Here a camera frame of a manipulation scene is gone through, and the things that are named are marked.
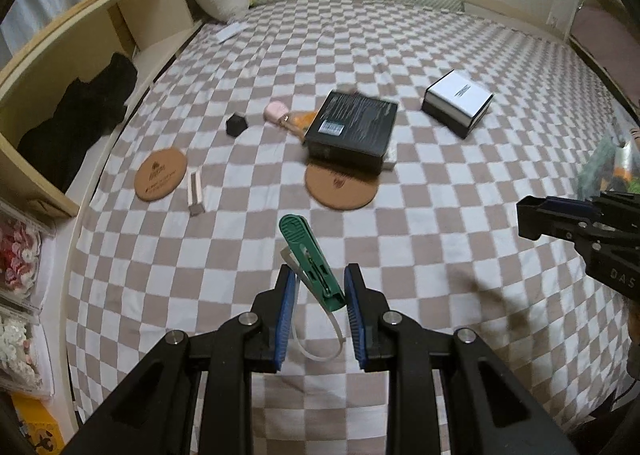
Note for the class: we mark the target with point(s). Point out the white dotted small box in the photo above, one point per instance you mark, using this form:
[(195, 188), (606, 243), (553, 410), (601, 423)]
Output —
[(195, 193)]

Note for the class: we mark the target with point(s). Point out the clear plastic storage bin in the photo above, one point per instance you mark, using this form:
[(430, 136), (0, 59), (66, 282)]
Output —
[(614, 164)]

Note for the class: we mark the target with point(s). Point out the pink blanket in alcove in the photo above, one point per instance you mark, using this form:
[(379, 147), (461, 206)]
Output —
[(611, 45)]

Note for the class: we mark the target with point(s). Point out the black product box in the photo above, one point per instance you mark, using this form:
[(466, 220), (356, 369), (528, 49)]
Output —
[(352, 131)]

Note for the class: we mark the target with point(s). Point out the round cork coaster centre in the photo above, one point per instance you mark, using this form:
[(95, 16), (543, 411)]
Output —
[(340, 189)]

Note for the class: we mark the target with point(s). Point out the white dress doll box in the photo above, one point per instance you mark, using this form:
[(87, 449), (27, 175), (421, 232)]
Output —
[(25, 359)]

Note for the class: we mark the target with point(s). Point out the white card on bed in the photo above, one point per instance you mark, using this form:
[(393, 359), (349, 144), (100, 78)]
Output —
[(230, 31)]

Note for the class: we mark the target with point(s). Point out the round cork coaster left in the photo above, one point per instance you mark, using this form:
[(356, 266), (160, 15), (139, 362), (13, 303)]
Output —
[(160, 174)]

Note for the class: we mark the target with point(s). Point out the yellow box on floor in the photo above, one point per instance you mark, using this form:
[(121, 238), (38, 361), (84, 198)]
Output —
[(38, 425)]

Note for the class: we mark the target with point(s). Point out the red dress doll box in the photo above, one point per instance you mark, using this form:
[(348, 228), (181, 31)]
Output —
[(27, 251)]

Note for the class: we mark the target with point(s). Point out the black cube charger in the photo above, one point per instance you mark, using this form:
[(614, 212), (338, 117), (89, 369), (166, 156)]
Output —
[(236, 124)]

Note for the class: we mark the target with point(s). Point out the round cork coaster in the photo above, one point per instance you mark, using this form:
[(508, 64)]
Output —
[(340, 189), (160, 174)]

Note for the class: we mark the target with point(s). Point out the white black Chanel box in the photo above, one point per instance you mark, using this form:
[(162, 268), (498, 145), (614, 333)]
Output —
[(457, 102)]

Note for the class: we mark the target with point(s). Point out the wooden bedside shelf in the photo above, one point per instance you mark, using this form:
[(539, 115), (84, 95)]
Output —
[(69, 53)]

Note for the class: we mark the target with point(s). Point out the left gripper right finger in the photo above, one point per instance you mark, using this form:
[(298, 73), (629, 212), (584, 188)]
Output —
[(488, 411)]

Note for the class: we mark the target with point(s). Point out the white flat box under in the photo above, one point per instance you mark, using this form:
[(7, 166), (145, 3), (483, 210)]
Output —
[(390, 156)]

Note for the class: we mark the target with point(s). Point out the checkered bed sheet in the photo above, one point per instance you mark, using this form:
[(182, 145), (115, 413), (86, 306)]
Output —
[(405, 137)]

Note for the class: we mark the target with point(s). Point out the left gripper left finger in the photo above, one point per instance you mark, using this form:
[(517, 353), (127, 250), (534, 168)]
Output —
[(206, 377)]

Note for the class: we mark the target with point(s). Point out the black clothes on shelf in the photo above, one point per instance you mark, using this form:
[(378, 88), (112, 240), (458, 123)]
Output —
[(57, 147)]

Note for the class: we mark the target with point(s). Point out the green white clip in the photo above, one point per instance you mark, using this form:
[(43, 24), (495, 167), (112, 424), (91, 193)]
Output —
[(304, 257)]

